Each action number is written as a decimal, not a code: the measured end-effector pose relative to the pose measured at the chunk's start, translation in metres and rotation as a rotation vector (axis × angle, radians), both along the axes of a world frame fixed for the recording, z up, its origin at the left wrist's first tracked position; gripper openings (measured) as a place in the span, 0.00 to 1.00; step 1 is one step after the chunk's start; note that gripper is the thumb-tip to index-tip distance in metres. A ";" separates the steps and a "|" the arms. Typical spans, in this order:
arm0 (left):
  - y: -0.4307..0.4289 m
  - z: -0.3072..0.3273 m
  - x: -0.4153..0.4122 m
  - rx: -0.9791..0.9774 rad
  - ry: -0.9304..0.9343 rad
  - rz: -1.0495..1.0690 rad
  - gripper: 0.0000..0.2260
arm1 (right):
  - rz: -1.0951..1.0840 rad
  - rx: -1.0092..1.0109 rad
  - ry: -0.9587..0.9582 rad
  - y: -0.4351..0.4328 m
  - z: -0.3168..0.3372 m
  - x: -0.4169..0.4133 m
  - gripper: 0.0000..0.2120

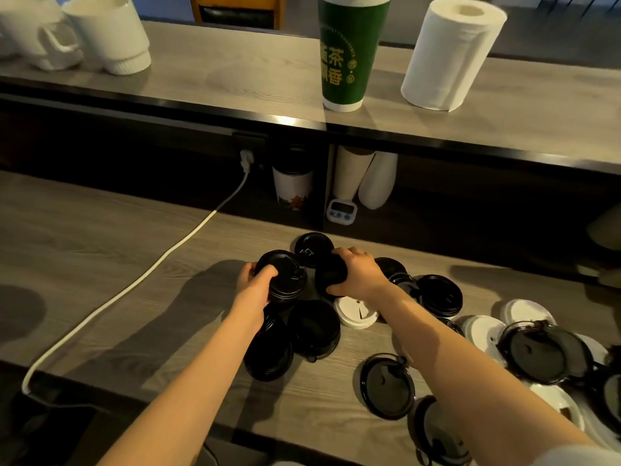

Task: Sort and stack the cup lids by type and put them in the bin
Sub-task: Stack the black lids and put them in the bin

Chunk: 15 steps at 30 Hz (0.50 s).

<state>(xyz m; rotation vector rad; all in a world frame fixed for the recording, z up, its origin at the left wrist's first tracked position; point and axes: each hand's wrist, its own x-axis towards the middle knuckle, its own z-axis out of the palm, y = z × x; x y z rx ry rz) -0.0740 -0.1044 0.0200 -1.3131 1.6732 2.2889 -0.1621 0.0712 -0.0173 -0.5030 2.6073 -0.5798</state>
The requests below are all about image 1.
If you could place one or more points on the person's right hand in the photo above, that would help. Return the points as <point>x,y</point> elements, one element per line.
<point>364,279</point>

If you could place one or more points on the black smooth cup lid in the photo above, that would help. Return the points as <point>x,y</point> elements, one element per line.
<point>327,274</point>

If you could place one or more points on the pile of black cup lids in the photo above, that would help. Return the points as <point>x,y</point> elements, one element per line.
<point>315,330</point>

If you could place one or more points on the white paper towel roll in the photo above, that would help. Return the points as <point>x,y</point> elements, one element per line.
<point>446,63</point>

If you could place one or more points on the person's right forearm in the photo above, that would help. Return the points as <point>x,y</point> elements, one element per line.
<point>461,373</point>

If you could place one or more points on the black flap cup lid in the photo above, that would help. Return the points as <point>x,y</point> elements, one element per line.
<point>310,247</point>

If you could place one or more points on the person's white shirt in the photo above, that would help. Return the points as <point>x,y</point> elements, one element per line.
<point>582,456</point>

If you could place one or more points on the green paper cup stack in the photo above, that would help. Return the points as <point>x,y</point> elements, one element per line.
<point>349,58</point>

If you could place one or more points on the white canister with black lid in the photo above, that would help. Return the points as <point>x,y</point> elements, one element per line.
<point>291,184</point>

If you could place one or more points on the stack of black lids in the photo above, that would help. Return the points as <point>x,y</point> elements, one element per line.
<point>286,276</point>

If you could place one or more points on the small white digital timer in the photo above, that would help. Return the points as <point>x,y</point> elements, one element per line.
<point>341,211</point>

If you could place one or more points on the person's left hand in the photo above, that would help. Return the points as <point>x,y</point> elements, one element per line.
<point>252,300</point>

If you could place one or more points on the person's left forearm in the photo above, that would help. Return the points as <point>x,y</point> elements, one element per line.
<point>184,407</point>

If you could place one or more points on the black tethered plug cup lid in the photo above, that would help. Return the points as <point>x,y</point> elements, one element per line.
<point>538,354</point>

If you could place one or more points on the yellow wooden chair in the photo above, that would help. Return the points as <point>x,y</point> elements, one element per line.
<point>237,2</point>

